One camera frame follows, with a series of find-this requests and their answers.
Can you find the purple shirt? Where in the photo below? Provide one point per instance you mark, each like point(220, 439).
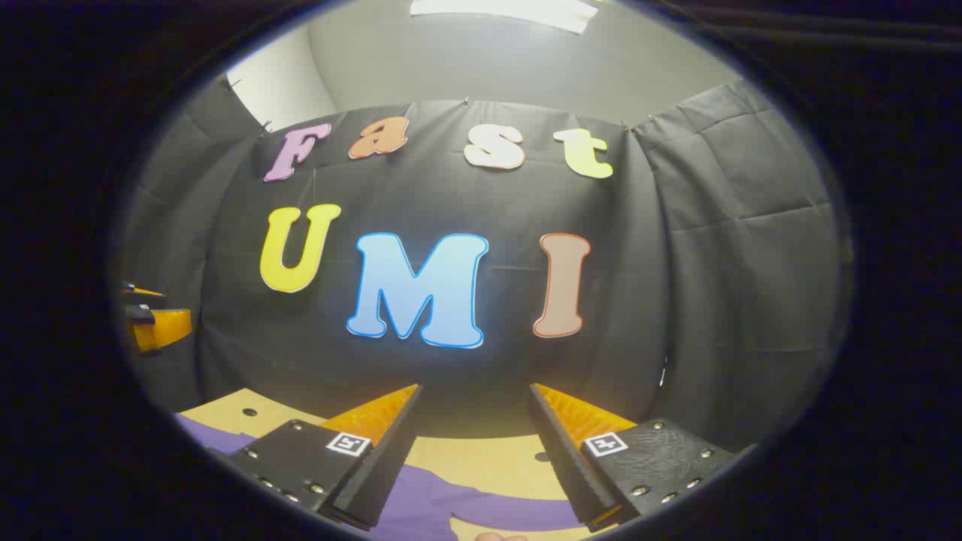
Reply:
point(421, 503)

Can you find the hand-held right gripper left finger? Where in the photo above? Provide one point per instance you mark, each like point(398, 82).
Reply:
point(383, 458)

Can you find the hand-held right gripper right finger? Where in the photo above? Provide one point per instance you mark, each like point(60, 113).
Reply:
point(564, 458)

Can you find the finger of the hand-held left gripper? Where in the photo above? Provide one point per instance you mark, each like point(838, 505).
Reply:
point(139, 290)
point(169, 327)

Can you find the ceiling light panel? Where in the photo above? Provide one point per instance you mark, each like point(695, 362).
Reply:
point(511, 11)

